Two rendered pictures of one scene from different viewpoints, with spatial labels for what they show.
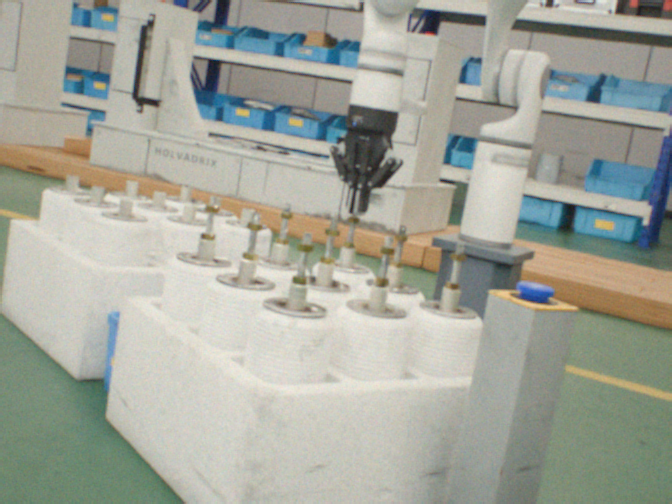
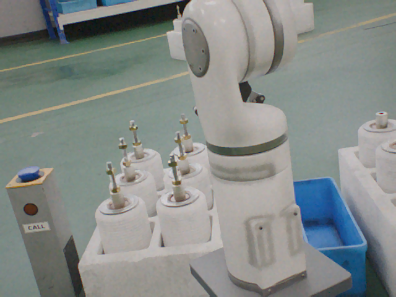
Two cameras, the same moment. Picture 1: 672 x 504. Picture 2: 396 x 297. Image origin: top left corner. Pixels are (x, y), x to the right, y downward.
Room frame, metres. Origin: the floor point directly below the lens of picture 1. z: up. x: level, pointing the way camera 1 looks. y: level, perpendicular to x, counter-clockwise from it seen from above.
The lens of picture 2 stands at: (1.83, -0.68, 0.68)
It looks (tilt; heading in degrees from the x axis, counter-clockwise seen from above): 21 degrees down; 133
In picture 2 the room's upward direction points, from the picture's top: 10 degrees counter-clockwise
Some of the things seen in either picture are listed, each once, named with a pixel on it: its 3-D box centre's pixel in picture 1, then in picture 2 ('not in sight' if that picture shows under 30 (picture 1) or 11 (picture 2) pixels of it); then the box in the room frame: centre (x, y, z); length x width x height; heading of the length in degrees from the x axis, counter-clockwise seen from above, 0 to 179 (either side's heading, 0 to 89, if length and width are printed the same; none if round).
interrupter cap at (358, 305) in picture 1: (376, 309); (130, 177); (1.05, -0.07, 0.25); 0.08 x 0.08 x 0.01
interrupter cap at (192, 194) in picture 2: (392, 287); (179, 197); (1.21, -0.09, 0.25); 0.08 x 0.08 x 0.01
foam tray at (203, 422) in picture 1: (303, 400); (197, 236); (1.14, 0.00, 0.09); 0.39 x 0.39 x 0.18; 36
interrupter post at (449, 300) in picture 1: (449, 301); (117, 198); (1.12, -0.16, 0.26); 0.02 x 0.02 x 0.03
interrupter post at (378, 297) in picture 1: (378, 299); (129, 172); (1.05, -0.07, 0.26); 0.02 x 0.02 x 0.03
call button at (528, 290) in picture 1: (534, 294); (29, 174); (0.95, -0.23, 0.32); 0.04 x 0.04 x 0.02
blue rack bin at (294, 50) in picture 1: (321, 50); not in sight; (6.55, 0.33, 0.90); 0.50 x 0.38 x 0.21; 156
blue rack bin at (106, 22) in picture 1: (127, 22); not in sight; (7.32, 1.96, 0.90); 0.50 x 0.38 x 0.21; 156
